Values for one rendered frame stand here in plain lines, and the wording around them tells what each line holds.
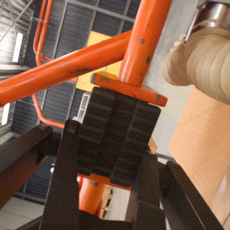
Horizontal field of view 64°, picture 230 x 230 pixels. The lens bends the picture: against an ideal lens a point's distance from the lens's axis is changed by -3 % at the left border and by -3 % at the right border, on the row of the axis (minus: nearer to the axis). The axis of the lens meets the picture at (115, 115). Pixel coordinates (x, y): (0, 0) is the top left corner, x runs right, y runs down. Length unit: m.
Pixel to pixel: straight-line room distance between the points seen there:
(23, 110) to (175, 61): 11.97
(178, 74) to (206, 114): 0.11
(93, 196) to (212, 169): 0.14
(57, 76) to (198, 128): 0.21
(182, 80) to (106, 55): 0.08
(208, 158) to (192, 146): 0.04
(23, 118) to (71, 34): 5.57
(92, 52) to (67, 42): 10.92
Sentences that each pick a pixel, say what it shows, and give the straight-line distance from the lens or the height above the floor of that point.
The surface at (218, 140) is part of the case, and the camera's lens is 0.25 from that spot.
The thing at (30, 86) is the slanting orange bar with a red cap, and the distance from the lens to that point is 0.18.
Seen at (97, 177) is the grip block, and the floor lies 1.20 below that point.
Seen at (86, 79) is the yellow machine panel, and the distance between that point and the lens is 7.52.
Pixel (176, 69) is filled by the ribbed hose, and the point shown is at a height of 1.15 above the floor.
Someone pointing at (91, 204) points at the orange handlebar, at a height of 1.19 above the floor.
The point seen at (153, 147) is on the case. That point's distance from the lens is 1.82.
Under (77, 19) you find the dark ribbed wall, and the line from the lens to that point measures 11.19.
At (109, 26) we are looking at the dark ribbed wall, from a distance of 10.90.
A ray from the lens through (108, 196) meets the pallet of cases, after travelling 7.35.
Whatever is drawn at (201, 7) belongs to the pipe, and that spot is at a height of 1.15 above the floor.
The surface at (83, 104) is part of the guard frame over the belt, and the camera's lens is 7.60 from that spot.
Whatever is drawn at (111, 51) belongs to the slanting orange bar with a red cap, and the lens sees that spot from 0.17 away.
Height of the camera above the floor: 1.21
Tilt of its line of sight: 4 degrees down
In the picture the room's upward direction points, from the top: 73 degrees counter-clockwise
